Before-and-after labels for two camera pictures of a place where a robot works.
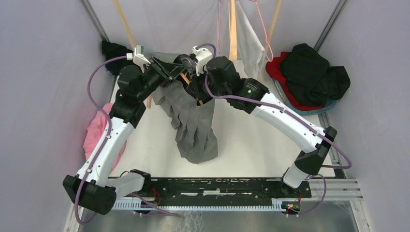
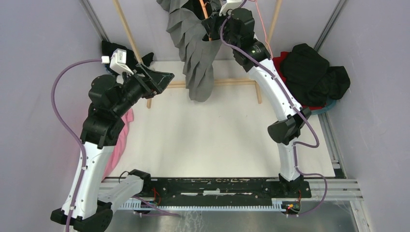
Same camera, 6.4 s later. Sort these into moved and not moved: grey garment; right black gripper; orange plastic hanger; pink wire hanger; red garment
Moved: grey garment; orange plastic hanger; right black gripper
Not moved: pink wire hanger; red garment
